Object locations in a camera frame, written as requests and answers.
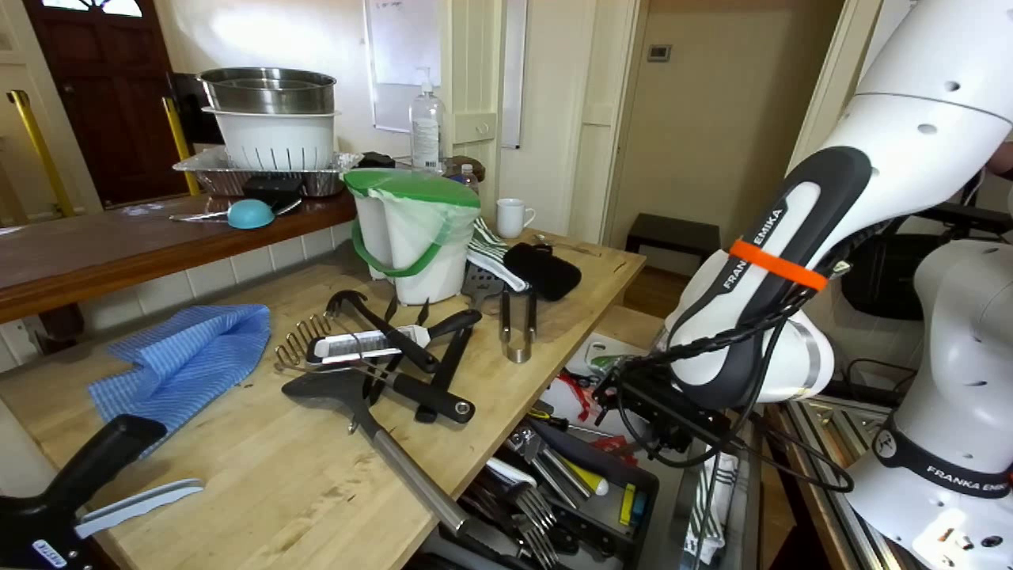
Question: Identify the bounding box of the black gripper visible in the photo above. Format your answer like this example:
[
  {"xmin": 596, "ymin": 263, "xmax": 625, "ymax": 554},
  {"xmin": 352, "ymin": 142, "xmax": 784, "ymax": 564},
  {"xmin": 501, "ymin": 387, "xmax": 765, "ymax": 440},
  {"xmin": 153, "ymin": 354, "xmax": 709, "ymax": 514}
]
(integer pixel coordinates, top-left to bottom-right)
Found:
[{"xmin": 597, "ymin": 358, "xmax": 733, "ymax": 457}]

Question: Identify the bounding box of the steel top drawer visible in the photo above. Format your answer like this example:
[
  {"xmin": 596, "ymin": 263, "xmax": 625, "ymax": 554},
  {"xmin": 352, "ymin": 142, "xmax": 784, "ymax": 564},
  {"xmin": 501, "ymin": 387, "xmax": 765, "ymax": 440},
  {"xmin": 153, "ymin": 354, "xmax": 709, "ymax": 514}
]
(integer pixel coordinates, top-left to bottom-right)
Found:
[{"xmin": 414, "ymin": 332, "xmax": 760, "ymax": 570}]

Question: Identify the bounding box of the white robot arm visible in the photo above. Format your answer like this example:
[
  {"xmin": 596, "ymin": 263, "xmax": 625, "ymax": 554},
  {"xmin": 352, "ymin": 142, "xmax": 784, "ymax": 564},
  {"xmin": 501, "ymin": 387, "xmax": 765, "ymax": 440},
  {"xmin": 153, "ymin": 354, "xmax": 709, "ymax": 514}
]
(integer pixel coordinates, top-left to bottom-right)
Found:
[{"xmin": 602, "ymin": 0, "xmax": 1013, "ymax": 570}]

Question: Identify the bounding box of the black oven mitt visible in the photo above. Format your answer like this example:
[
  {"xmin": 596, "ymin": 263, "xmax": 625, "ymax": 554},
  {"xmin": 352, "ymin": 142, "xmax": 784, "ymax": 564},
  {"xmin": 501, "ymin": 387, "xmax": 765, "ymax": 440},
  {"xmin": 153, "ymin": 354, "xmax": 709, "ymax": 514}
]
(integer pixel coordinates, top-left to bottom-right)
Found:
[{"xmin": 504, "ymin": 242, "xmax": 583, "ymax": 301}]

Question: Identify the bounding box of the white mug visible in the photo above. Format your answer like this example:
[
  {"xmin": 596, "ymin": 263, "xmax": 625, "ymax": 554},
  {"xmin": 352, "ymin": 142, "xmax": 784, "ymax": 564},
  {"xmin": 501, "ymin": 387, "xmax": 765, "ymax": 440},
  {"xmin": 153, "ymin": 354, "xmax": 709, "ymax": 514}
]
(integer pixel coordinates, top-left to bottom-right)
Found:
[{"xmin": 497, "ymin": 197, "xmax": 534, "ymax": 237}]

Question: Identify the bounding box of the white bin green lid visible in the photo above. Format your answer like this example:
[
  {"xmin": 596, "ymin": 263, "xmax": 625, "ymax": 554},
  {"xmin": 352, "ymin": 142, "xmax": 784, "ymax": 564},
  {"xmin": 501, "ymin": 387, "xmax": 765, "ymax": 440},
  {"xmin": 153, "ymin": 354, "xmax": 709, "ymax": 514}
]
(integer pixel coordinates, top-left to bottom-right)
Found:
[{"xmin": 346, "ymin": 169, "xmax": 480, "ymax": 305}]

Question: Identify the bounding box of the black spatula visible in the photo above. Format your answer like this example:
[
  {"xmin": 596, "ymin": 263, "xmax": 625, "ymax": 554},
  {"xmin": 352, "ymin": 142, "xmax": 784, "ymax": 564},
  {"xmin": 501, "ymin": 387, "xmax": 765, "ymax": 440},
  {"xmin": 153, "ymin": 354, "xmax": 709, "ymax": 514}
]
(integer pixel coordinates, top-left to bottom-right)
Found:
[{"xmin": 281, "ymin": 374, "xmax": 467, "ymax": 535}]

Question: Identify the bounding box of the wooden kitchen island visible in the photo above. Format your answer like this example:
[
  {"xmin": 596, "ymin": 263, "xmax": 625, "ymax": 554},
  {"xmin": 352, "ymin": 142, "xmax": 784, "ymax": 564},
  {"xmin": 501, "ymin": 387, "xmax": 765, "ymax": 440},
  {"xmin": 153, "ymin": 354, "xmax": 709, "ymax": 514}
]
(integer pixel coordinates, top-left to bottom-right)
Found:
[{"xmin": 0, "ymin": 235, "xmax": 649, "ymax": 570}]

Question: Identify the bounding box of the blue cloth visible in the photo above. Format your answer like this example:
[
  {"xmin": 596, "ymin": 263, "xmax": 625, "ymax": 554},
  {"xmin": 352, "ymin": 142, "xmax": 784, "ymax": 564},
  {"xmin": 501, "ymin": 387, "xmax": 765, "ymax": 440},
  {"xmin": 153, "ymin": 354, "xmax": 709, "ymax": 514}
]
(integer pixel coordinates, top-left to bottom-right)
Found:
[{"xmin": 89, "ymin": 305, "xmax": 271, "ymax": 432}]

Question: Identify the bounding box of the steel pot on rack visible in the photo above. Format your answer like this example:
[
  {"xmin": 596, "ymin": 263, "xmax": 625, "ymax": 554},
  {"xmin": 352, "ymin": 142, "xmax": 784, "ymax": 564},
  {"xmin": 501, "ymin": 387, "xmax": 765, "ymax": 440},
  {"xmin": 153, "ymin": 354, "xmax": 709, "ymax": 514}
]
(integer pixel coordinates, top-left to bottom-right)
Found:
[{"xmin": 198, "ymin": 67, "xmax": 334, "ymax": 115}]

